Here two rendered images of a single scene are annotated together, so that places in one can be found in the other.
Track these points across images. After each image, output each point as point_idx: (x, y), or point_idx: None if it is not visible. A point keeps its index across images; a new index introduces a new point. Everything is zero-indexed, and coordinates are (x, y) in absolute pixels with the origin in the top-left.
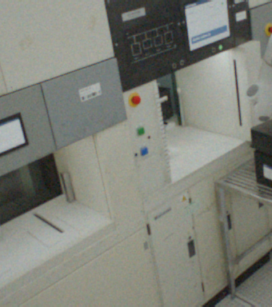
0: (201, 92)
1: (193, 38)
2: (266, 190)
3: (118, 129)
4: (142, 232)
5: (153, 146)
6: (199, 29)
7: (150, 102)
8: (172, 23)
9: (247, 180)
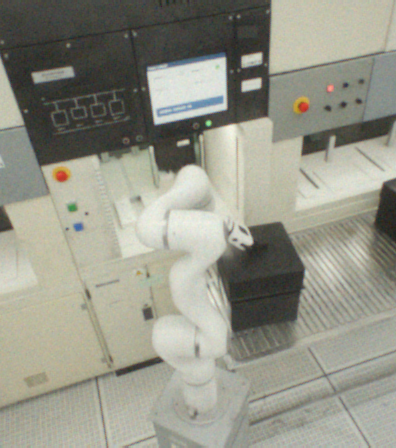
0: (216, 151)
1: (160, 110)
2: (216, 301)
3: (38, 204)
4: (78, 296)
5: (93, 222)
6: (172, 100)
7: (87, 178)
8: (123, 89)
9: (212, 276)
